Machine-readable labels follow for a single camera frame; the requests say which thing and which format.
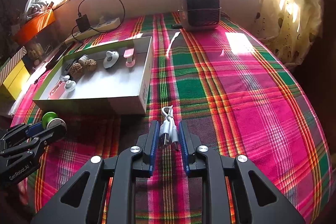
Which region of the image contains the black charger adapter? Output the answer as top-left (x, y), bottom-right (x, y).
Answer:
top-left (76, 12), bottom-right (91, 32)

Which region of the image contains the black smartphone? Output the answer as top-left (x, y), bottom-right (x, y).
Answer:
top-left (46, 42), bottom-right (75, 71)

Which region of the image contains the yellow box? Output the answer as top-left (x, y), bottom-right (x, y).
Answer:
top-left (0, 60), bottom-right (30, 101)

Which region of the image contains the grey white knob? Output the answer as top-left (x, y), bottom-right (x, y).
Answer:
top-left (60, 75), bottom-right (76, 92)

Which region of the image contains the brown walnut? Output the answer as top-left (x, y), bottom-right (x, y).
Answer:
top-left (69, 63), bottom-right (84, 80)
top-left (84, 59), bottom-right (97, 72)

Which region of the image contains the small white ribbed jar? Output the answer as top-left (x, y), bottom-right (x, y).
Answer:
top-left (78, 55), bottom-right (89, 66)

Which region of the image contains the white power strip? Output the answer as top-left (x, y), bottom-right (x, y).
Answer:
top-left (64, 18), bottom-right (121, 44)

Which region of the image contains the white plug in strip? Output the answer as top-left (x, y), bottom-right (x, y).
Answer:
top-left (99, 16), bottom-right (106, 24)

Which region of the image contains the striped gift box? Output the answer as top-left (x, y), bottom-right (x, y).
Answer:
top-left (0, 47), bottom-right (27, 85)

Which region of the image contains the plaid pink green cloth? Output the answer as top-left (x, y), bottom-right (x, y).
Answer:
top-left (14, 13), bottom-right (335, 223)

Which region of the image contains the floral curtain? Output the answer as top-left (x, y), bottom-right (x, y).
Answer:
top-left (252, 0), bottom-right (323, 69)

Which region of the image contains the white usb cable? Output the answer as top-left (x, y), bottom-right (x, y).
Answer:
top-left (159, 105), bottom-right (180, 151)

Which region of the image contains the green white cardboard box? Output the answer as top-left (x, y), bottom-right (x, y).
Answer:
top-left (33, 37), bottom-right (154, 115)

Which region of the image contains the green white suction holder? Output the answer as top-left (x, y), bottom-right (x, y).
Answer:
top-left (42, 111), bottom-right (67, 130)

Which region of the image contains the black charger cable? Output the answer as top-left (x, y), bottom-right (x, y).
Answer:
top-left (34, 0), bottom-right (127, 81)

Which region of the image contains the bag with items on orange box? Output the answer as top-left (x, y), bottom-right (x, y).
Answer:
top-left (23, 0), bottom-right (54, 22)

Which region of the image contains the pink clip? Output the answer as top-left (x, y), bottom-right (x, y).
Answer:
top-left (48, 81), bottom-right (66, 100)
top-left (123, 48), bottom-right (135, 68)

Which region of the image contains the orange box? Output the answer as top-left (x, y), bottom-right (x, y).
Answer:
top-left (13, 9), bottom-right (56, 46)

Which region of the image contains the white round face toy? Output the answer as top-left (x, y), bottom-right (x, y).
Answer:
top-left (103, 51), bottom-right (119, 69)

